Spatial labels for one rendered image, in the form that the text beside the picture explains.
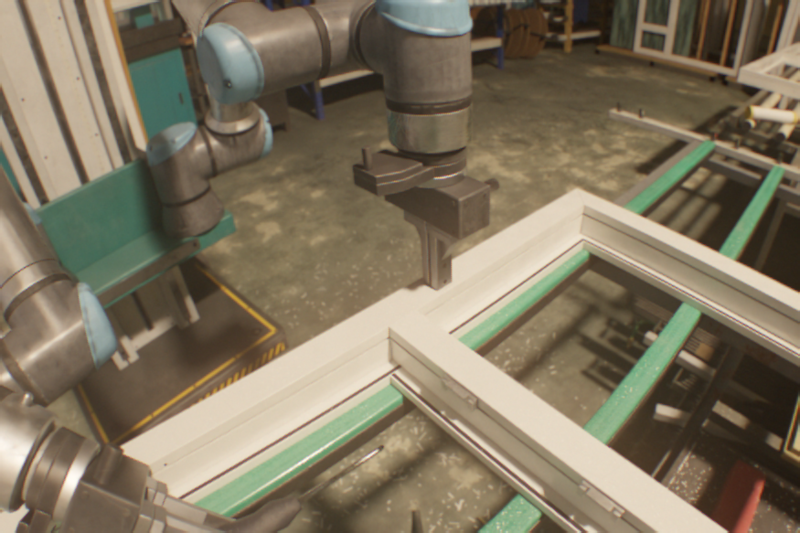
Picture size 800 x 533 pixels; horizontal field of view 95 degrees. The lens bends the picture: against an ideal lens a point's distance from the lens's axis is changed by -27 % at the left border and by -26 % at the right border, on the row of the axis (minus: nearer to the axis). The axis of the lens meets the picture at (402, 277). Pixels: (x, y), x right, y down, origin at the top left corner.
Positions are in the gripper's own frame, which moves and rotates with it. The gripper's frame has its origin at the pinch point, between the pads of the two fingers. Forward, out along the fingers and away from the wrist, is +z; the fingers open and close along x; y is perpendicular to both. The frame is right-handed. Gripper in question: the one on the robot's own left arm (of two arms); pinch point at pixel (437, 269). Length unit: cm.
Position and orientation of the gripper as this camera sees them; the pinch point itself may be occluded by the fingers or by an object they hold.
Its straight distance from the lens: 60.7
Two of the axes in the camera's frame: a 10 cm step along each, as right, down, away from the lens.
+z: 0.7, 7.9, 6.0
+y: 7.7, -4.3, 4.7
